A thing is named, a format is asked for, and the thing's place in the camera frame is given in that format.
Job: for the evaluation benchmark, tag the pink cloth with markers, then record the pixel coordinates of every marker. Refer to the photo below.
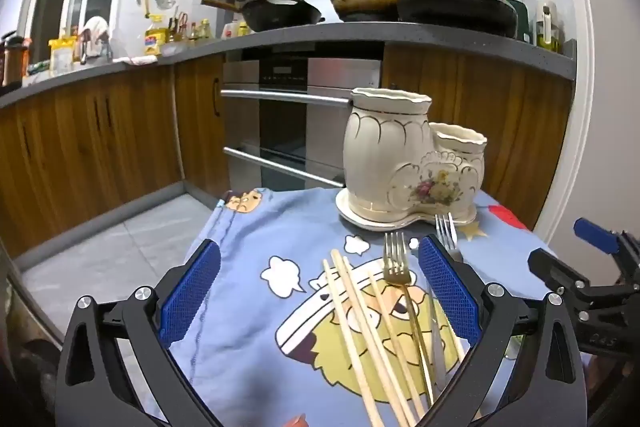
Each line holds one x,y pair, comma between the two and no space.
137,60

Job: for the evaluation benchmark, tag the white jug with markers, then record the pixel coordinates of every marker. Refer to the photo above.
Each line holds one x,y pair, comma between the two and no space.
545,19

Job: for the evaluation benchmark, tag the silver metal fork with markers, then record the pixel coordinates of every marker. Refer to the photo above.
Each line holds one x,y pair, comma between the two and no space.
446,232

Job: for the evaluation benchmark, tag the yellow food packet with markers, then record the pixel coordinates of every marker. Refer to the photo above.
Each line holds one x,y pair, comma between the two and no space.
62,54

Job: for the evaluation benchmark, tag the white door frame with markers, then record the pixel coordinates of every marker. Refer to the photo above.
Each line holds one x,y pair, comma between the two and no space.
575,7

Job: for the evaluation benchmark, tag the gold metal fork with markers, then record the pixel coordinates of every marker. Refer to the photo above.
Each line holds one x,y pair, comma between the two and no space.
397,264

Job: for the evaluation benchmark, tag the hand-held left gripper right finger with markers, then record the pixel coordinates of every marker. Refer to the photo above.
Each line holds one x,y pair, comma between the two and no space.
450,289

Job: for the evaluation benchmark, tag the stainless steel built-in oven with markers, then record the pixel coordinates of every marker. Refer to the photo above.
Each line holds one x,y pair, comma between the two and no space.
280,132

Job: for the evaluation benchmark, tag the grey kitchen countertop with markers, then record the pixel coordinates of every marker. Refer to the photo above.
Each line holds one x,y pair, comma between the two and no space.
350,32

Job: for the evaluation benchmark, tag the white cloth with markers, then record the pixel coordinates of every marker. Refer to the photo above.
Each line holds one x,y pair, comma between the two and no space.
95,34

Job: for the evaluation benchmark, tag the dark green appliance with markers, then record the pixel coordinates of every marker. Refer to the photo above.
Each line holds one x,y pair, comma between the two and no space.
517,17

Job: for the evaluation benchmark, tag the large black pan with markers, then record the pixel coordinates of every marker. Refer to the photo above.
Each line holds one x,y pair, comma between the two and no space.
455,14

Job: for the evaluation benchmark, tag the wooden base cabinet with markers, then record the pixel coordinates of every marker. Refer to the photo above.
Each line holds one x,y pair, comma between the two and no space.
510,107
100,142

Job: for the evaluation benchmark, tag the wooden chopstick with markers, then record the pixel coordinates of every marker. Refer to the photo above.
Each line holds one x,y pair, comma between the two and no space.
350,269
351,342
400,337
374,337

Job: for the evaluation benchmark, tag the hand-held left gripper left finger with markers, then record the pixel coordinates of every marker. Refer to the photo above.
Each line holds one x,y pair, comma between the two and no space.
192,294

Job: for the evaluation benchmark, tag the cream ceramic utensil holder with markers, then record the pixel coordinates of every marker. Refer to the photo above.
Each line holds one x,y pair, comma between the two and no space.
380,157

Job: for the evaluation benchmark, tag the dark brown jar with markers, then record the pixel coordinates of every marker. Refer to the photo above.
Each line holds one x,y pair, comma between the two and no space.
14,62

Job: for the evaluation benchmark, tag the blue cartoon printed cloth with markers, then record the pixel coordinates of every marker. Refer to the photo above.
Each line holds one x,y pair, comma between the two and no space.
240,257

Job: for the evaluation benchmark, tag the yellow cooking oil bottle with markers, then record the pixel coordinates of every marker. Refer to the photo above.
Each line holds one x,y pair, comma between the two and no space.
155,39

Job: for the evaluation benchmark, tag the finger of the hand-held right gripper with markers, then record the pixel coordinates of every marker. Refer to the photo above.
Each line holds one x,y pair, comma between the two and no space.
555,269
595,234

